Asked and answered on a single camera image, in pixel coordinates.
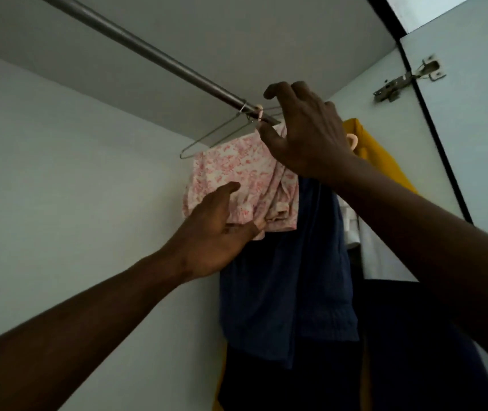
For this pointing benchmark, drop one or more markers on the person's right forearm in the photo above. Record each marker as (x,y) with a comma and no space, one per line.
(432,256)

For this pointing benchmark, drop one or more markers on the white garment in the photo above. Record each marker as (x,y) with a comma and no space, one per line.
(374,256)

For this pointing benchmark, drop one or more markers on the metal closet rod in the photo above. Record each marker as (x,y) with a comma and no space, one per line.
(150,49)

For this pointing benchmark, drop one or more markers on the dark hanging garment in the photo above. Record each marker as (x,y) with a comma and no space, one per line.
(398,359)

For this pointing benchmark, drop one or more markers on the person's right thumb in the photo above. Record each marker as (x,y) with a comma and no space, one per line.
(272,143)

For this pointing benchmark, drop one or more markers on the metal door hinge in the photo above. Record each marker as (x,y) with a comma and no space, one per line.
(406,79)

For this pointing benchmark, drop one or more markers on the pink plastic hanger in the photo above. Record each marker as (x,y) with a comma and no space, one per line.
(354,141)

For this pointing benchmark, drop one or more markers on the yellow garment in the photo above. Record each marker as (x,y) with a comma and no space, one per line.
(376,156)

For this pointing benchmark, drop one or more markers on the person's right hand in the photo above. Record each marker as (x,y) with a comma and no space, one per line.
(312,136)

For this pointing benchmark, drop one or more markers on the white cabinet door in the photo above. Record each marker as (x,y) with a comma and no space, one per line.
(479,124)

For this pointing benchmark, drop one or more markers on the person's left forearm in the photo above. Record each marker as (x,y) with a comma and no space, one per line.
(77,333)

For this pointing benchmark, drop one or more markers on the person's left thumb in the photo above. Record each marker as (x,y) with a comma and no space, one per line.
(222,196)

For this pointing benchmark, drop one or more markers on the person's left hand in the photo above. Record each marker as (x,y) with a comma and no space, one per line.
(207,241)

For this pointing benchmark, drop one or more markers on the pink hanger hook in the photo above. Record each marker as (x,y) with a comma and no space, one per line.
(260,113)

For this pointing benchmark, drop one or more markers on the person's right middle finger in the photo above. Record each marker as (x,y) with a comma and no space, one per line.
(304,88)

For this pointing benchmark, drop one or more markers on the navy blue garment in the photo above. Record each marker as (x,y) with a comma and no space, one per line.
(287,286)

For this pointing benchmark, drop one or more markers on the pink floral garment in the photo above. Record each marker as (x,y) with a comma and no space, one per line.
(239,166)

